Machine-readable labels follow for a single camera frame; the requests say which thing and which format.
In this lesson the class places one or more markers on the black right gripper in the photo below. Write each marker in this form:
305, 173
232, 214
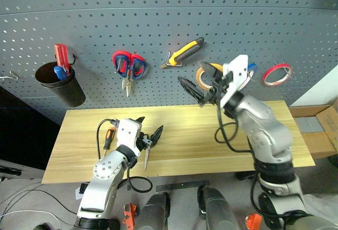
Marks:
220, 87

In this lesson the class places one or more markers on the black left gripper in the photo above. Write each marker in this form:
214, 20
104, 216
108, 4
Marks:
144, 141

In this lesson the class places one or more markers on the yellow tape roll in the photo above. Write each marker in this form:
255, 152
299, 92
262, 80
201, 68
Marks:
198, 78

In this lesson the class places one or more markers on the silver pointed tool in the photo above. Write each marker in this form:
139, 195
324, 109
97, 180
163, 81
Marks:
146, 158

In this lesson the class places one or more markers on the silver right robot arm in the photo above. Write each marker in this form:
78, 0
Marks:
264, 124

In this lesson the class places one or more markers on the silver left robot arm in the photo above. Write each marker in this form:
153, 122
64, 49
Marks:
105, 169

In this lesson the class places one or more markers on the blue tape roll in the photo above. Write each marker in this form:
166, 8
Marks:
253, 67

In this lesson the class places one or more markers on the red tape roll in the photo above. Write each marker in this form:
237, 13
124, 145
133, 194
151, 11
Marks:
264, 77

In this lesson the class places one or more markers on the grey metal pegboard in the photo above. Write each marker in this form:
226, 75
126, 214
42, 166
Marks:
158, 16

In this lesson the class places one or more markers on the black pegboard hook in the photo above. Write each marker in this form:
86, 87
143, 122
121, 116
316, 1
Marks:
75, 59

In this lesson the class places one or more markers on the silver pegboard hook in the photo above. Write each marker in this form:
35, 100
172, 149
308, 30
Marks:
14, 75

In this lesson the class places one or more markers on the yellow and black scraper knife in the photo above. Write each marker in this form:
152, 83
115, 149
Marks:
185, 50

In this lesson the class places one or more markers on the orange and black screwdriver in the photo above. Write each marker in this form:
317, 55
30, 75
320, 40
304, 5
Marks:
109, 136

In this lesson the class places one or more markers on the black flat strip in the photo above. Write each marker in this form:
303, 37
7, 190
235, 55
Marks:
182, 185

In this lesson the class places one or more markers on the red and blue scissors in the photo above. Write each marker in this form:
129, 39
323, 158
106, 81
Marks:
124, 54

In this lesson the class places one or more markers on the dark rounded robot leg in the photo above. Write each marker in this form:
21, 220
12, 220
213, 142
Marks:
216, 209
155, 211

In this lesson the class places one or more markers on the orange plastic part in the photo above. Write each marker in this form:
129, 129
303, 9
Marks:
254, 220
129, 214

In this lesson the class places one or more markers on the black cup holder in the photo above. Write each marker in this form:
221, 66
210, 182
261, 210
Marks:
66, 93

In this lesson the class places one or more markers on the white paper tag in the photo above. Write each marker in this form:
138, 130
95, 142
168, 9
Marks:
78, 194

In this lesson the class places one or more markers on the red utility knife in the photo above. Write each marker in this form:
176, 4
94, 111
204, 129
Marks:
62, 56

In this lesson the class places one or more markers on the grey foam insert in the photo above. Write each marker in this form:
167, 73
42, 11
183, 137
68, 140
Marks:
307, 124

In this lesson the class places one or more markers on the brown cardboard box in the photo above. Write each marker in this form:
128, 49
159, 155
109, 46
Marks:
314, 143

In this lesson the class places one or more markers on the black device on floor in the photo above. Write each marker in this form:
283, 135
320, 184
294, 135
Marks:
9, 172

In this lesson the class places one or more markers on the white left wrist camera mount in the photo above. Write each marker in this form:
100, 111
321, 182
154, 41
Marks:
128, 132

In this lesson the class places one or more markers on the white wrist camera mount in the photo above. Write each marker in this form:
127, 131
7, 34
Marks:
237, 74
128, 132

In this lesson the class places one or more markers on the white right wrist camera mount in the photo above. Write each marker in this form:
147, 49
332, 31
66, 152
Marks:
237, 74

